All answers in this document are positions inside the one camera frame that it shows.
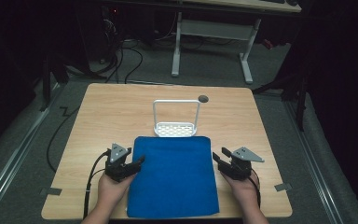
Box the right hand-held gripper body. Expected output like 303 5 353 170
218 147 266 181

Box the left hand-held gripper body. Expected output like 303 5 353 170
104 143 132 183

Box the blue cloth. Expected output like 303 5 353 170
126 135 221 219

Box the person's right hand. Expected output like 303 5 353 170
221 170 261 213

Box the person's left hand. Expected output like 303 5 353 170
97 171 138 213

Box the grey tape piece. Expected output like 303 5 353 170
273 182 293 192
46 187 63 197

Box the dark metal stand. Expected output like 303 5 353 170
251 73 310 133
38 54 71 112

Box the white-framed wooden desk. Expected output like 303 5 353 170
171 0 303 85

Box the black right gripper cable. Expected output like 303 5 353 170
249 168 262 209

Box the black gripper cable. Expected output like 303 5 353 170
82 149 112 219
249 168 262 209

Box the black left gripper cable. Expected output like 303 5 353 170
82 149 112 219

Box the white plastic rack with handle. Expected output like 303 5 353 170
152 99 201 138

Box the black floor cable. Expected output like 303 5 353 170
46 105 82 174

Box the metal floor rail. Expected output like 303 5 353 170
283 101 345 224
0 82 63 218

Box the bundle of black cables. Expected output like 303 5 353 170
97 8 145 84

